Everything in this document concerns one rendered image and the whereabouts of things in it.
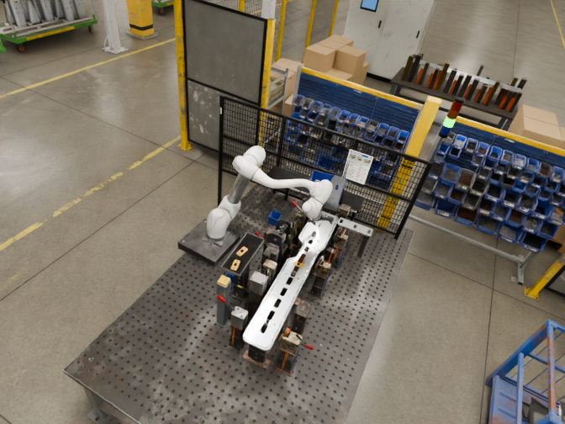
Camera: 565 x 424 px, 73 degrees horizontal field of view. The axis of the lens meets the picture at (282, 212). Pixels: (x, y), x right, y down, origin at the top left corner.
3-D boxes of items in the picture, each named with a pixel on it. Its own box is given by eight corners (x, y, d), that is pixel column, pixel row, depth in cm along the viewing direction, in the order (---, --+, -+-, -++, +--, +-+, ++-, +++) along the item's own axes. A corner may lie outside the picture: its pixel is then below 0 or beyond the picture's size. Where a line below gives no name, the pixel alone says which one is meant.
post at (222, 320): (224, 327, 261) (226, 288, 232) (214, 323, 263) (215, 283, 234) (229, 319, 266) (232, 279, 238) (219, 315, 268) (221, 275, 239)
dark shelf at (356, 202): (358, 214, 325) (359, 211, 323) (264, 179, 345) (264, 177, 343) (364, 199, 341) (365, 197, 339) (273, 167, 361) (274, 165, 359)
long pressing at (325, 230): (272, 355, 220) (272, 353, 219) (238, 339, 225) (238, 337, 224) (340, 217, 320) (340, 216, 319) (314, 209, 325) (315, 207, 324)
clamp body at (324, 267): (321, 300, 289) (330, 272, 266) (306, 294, 291) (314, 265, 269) (324, 292, 295) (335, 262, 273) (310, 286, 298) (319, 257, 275)
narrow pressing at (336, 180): (336, 210, 324) (345, 178, 302) (324, 206, 327) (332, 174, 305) (336, 210, 325) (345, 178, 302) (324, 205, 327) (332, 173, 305)
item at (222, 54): (264, 177, 516) (283, 18, 386) (259, 182, 506) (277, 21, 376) (184, 144, 553) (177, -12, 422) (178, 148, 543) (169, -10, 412)
